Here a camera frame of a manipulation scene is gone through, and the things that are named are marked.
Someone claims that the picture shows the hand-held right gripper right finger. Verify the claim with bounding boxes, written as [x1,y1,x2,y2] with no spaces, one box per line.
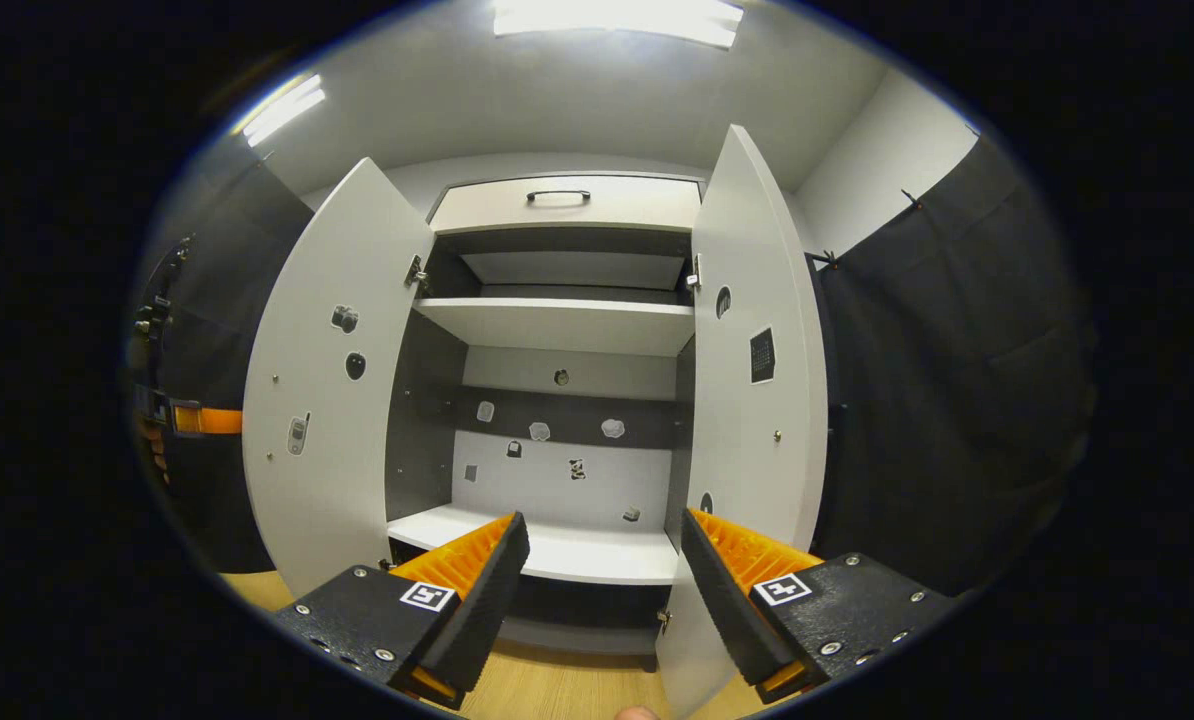
[681,506,961,704]

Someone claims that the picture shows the large ceiling light panel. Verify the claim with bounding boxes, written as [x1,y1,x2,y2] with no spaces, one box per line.
[492,0,745,49]

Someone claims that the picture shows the camera sticker shoe cabinet door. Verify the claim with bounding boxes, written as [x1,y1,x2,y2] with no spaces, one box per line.
[242,157,436,599]

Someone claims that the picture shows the cat sticker shoe cabinet door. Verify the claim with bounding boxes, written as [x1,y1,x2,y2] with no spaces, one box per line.
[655,123,830,720]

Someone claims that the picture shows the black backdrop cloth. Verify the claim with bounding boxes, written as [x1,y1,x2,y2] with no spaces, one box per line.
[127,130,1098,601]

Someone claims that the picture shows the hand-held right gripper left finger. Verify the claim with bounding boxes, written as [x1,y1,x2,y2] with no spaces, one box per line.
[270,511,532,711]

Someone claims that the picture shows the narrow ceiling light strip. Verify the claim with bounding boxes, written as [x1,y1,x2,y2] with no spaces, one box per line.
[242,75,328,148]

